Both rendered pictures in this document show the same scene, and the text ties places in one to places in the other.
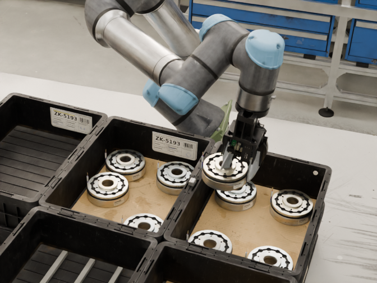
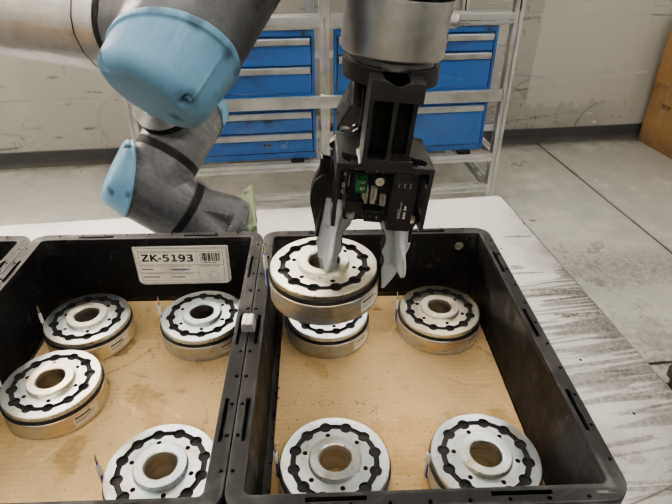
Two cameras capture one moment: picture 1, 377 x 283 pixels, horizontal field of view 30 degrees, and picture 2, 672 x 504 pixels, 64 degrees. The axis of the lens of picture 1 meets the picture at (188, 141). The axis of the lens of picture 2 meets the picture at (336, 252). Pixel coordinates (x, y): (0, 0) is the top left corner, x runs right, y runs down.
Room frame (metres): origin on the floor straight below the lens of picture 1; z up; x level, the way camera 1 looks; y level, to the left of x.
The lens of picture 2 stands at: (0.86, 0.05, 1.29)
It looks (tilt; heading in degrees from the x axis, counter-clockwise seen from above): 32 degrees down; 340
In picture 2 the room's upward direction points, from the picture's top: straight up
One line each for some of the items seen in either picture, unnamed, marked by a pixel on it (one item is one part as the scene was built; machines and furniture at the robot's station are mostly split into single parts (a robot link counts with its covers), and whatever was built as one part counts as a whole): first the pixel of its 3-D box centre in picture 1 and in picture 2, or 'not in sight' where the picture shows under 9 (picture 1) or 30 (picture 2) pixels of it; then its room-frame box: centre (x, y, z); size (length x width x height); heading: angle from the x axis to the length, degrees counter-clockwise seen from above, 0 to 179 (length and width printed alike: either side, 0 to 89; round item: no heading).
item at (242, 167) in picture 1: (225, 166); (323, 266); (1.27, -0.09, 1.01); 0.10 x 0.10 x 0.01
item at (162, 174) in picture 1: (176, 173); (202, 316); (1.42, 0.03, 0.86); 0.10 x 0.10 x 0.01
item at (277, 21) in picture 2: not in sight; (323, 20); (3.14, -0.72, 0.91); 1.70 x 0.10 x 0.05; 78
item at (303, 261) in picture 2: (225, 164); (323, 261); (1.27, -0.09, 1.01); 0.05 x 0.05 x 0.01
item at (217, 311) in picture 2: (176, 172); (202, 312); (1.42, 0.03, 0.86); 0.05 x 0.05 x 0.01
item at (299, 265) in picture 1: (253, 204); (394, 334); (1.25, -0.16, 0.92); 0.40 x 0.30 x 0.02; 162
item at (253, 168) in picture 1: (251, 169); (396, 254); (1.22, -0.14, 1.03); 0.06 x 0.03 x 0.09; 162
